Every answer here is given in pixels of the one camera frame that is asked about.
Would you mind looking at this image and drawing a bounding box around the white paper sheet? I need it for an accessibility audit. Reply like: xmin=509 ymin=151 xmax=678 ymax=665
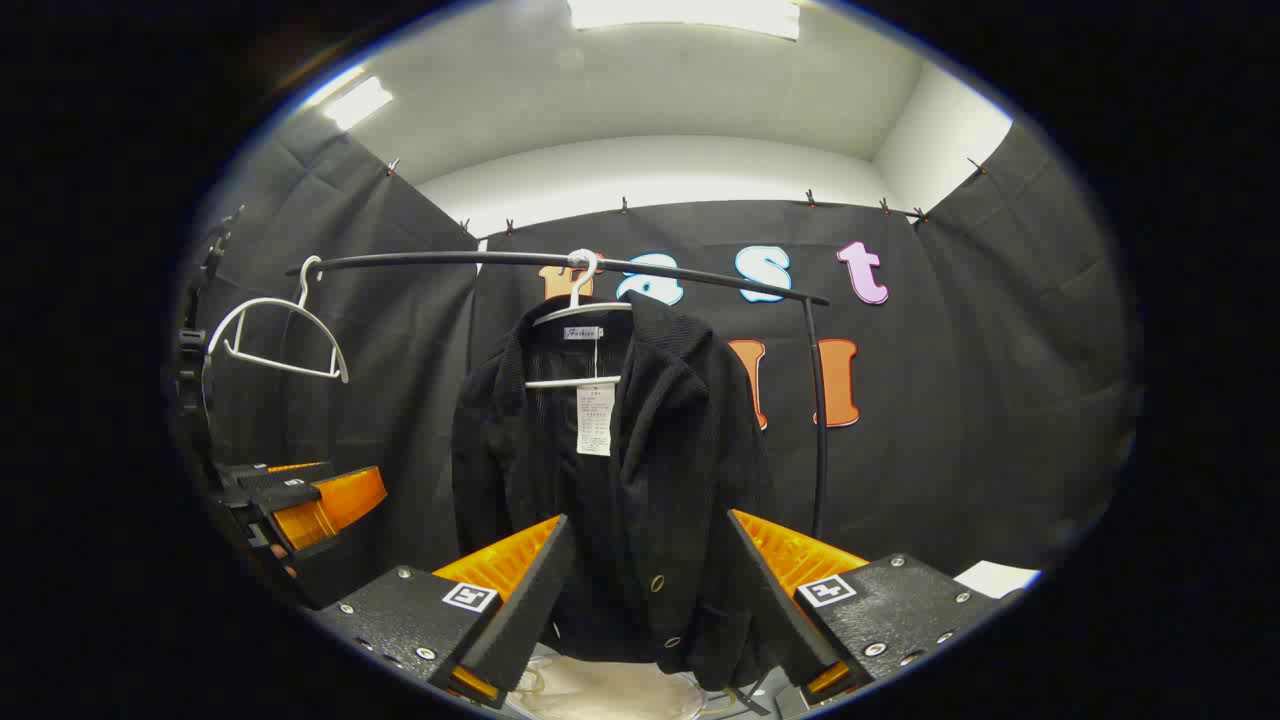
xmin=955 ymin=560 xmax=1043 ymax=601

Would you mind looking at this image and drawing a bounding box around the white laundry hamper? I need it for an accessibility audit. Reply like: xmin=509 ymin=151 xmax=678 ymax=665
xmin=505 ymin=645 xmax=746 ymax=720

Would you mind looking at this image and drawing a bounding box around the black clothes rack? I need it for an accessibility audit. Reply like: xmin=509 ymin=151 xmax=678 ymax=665
xmin=285 ymin=250 xmax=833 ymax=541

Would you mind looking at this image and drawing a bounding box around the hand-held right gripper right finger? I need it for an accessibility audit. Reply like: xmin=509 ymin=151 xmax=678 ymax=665
xmin=727 ymin=508 xmax=1023 ymax=703

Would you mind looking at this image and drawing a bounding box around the small ceiling light panel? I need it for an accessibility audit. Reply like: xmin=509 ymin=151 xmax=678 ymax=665
xmin=322 ymin=77 xmax=394 ymax=131

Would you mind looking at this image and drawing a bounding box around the white plastic hanger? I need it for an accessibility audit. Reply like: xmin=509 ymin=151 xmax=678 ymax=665
xmin=207 ymin=255 xmax=350 ymax=386
xmin=525 ymin=248 xmax=636 ymax=391

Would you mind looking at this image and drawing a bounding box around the black backdrop cloth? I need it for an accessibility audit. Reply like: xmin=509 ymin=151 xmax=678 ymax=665
xmin=185 ymin=120 xmax=1141 ymax=611

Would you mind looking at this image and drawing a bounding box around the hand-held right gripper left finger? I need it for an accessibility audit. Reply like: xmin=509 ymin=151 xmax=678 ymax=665
xmin=310 ymin=515 xmax=577 ymax=711

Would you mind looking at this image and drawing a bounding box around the black jacket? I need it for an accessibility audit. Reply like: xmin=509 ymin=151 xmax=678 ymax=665
xmin=450 ymin=290 xmax=791 ymax=693

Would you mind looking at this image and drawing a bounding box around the large ceiling light panel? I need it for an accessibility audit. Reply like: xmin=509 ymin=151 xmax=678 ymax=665
xmin=568 ymin=0 xmax=801 ymax=41

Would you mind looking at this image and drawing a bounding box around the row of black clips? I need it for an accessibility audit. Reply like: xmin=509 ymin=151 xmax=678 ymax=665
xmin=385 ymin=155 xmax=986 ymax=236

